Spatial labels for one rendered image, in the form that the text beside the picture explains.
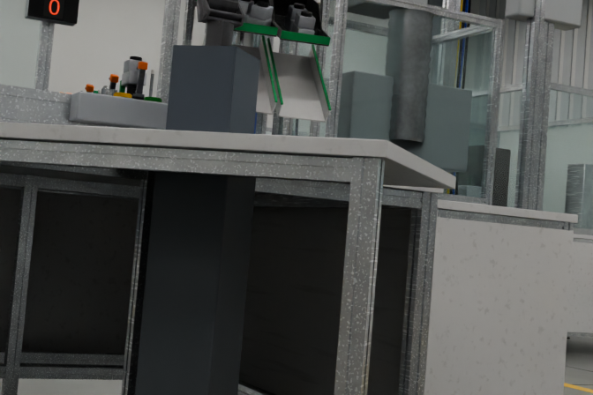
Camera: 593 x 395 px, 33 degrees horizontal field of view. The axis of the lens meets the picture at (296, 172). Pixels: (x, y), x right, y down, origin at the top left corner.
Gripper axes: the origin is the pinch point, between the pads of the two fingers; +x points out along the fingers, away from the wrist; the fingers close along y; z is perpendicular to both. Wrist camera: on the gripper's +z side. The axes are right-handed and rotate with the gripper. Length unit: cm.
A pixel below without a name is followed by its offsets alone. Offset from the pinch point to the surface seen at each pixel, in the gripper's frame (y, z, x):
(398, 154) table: -17, -68, 41
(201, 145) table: 12, -51, 42
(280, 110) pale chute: -30.2, 9.9, 25.2
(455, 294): -129, 68, 71
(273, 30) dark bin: -26.6, 10.5, 5.4
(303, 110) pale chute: -37.6, 12.2, 24.1
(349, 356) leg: -10, -69, 76
